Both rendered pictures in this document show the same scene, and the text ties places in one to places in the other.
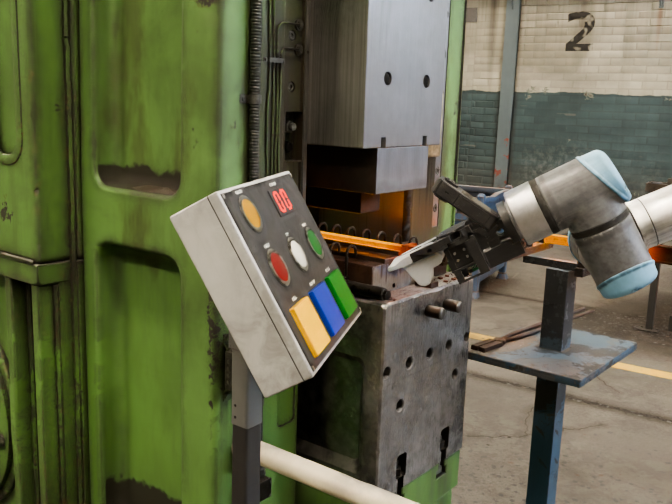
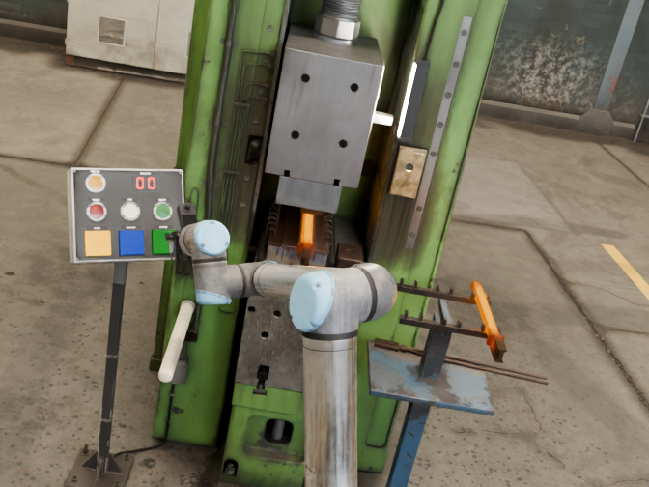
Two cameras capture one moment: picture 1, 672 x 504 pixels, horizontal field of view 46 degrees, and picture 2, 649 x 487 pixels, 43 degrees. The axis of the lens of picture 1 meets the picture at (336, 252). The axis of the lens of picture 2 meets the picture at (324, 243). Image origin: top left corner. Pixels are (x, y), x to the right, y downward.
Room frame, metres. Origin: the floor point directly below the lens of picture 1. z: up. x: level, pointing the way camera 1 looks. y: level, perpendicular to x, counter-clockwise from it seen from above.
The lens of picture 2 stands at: (0.11, -2.02, 2.15)
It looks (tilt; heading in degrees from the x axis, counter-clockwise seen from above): 25 degrees down; 48
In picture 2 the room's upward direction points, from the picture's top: 12 degrees clockwise
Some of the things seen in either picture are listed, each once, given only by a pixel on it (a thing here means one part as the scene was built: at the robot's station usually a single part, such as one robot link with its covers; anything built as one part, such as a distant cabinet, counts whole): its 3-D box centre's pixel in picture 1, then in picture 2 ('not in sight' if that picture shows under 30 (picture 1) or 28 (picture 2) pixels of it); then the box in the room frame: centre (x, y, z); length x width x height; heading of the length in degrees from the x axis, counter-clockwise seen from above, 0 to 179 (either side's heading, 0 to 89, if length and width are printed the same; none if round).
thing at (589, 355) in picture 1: (554, 350); (428, 376); (1.97, -0.58, 0.70); 0.40 x 0.30 x 0.02; 142
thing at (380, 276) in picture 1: (324, 256); (298, 230); (1.82, 0.03, 0.96); 0.42 x 0.20 x 0.09; 52
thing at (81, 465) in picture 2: not in sight; (100, 462); (1.20, 0.14, 0.05); 0.22 x 0.22 x 0.09; 52
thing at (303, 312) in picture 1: (308, 327); (98, 243); (1.07, 0.04, 1.01); 0.07 x 0.05 x 0.07; 167
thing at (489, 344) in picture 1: (538, 327); (461, 361); (2.13, -0.58, 0.71); 0.60 x 0.04 x 0.01; 136
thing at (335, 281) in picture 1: (339, 294); (163, 242); (1.27, -0.01, 1.01); 0.07 x 0.05 x 0.07; 167
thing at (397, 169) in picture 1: (327, 161); (310, 172); (1.82, 0.03, 1.18); 0.42 x 0.20 x 0.10; 52
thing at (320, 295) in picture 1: (324, 309); (131, 243); (1.17, 0.01, 1.01); 0.07 x 0.05 x 0.07; 167
